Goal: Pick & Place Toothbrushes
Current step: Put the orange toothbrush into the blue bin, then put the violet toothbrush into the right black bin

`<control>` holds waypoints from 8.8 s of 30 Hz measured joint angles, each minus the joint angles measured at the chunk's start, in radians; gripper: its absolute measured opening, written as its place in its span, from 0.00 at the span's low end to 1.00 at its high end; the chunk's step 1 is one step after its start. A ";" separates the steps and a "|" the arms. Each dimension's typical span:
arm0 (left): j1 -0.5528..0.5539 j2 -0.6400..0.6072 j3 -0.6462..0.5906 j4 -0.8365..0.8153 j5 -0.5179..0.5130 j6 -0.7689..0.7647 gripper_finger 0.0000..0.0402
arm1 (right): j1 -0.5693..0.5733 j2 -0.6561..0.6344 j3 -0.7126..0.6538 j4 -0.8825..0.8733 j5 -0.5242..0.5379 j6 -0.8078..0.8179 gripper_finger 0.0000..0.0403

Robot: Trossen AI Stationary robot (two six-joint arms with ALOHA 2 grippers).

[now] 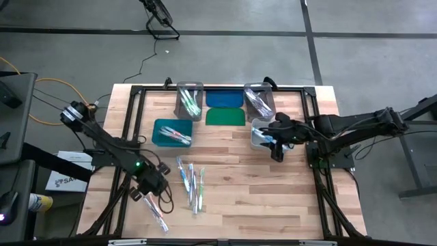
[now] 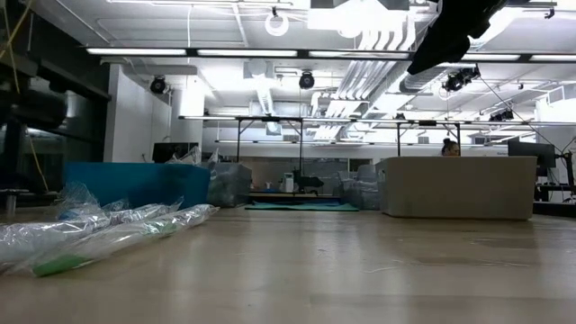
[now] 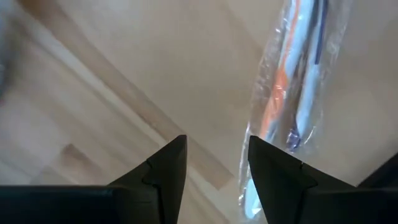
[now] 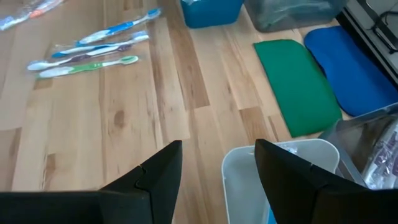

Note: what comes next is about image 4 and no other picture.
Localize black fan cable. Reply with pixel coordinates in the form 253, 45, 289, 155
369, 11, 398, 50

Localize teal plastic bin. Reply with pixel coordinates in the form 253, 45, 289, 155
180, 0, 245, 29

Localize clear grey plastic bin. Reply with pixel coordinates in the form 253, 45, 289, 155
318, 102, 398, 190
244, 0, 348, 34

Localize light grey plastic bin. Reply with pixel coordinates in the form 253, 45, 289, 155
221, 138, 340, 224

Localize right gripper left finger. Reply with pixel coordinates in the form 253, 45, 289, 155
99, 139, 183, 224

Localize green toothbrush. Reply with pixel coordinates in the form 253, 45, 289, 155
273, 2, 330, 17
35, 54, 141, 80

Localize green bin lid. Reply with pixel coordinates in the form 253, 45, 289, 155
253, 39, 343, 138

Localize blue bin lid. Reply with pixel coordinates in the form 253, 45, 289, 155
303, 25, 398, 118

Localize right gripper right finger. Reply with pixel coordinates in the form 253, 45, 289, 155
255, 139, 371, 224

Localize orange wrapped toothbrush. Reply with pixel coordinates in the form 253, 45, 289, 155
0, 0, 65, 31

